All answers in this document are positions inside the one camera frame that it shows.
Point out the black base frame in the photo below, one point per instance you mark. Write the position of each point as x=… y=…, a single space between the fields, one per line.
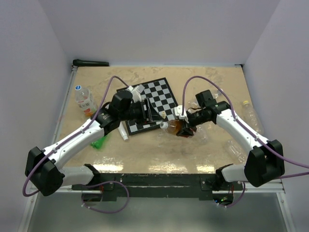
x=201 y=186

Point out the green plastic bottle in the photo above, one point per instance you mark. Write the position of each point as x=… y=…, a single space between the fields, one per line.
x=100 y=143

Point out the white tube bottle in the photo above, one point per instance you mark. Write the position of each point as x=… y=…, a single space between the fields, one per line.
x=123 y=132

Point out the black white chessboard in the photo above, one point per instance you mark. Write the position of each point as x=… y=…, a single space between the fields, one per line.
x=162 y=99

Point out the yellow cap clear bottle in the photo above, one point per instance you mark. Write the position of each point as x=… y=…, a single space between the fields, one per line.
x=250 y=116

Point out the pepsi label bottle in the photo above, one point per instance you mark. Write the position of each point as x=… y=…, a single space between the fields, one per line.
x=194 y=104

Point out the blue cap tea bottle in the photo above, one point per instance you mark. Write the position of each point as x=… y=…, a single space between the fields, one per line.
x=85 y=100

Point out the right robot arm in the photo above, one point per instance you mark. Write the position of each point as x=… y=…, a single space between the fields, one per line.
x=265 y=158

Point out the clear crushed bottle right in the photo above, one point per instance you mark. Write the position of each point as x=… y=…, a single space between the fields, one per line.
x=237 y=156

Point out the amber drink bottle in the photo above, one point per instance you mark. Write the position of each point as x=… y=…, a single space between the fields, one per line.
x=174 y=126

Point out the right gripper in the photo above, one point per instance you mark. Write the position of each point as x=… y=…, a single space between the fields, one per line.
x=186 y=131

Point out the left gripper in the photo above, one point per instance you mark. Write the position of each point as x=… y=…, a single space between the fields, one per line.
x=145 y=119

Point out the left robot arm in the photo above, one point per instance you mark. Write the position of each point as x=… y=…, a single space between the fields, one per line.
x=45 y=168

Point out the black handle tool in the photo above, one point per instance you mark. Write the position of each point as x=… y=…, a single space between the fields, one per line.
x=88 y=63

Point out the clear empty bottle centre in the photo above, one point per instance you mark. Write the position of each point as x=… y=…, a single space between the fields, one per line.
x=201 y=135

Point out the white bottle cap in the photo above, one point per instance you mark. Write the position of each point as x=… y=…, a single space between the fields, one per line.
x=164 y=125

